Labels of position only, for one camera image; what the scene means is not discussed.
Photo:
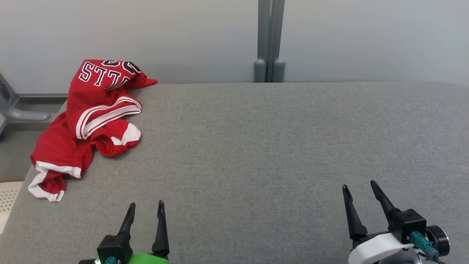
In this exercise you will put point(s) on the grey partition frame foot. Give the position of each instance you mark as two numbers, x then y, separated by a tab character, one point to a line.
22	114

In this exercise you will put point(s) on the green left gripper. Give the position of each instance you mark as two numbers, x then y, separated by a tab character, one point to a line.
148	259

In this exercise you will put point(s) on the beige perforated floor panel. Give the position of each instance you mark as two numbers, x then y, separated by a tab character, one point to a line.
8	201

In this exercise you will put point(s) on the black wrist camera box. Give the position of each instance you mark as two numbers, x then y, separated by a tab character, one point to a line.
113	247
406	223

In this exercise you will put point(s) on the grey partition post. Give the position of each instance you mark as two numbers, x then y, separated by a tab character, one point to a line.
270	36

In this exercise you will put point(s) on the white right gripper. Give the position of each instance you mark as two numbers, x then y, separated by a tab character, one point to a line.
373	247

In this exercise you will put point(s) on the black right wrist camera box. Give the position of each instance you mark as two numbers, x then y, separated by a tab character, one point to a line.
406	223

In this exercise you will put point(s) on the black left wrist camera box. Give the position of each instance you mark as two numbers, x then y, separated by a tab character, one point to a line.
113	247

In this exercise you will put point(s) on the red basketball jersey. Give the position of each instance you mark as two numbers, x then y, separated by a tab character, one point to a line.
100	97

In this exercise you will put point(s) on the red shorts white stripe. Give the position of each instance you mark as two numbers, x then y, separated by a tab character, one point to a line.
60	146

